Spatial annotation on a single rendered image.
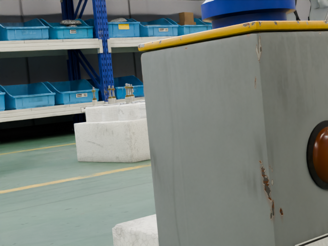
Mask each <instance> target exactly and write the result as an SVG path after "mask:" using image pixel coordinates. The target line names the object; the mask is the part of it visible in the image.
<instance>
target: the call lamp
mask: <svg viewBox="0 0 328 246"><path fill-rule="evenodd" d="M313 164H314V168H315V171H316V173H317V175H318V176H319V178H320V179H321V180H322V181H323V182H325V183H328V126H327V127H325V128H323V129H322V130H321V131H320V132H319V134H318V135H317V137H316V140H315V142H314V146H313Z"/></svg>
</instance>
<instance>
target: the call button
mask: <svg viewBox="0 0 328 246"><path fill-rule="evenodd" d="M295 11H296V6H295V0H206V1H205V2H204V3H203V4H202V5H201V14H202V21H203V22H209V23H212V29H217V28H222V27H227V26H232V25H237V24H242V23H247V22H251V21H287V14H290V13H292V12H295Z"/></svg>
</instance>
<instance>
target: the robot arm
mask: <svg viewBox="0 0 328 246"><path fill-rule="evenodd" d="M309 1H310V3H311V7H310V13H309V17H308V21H326V19H327V17H328V0H309ZM287 21H301V20H300V19H299V16H298V14H297V11H295V12H292V13H290V14H287Z"/></svg>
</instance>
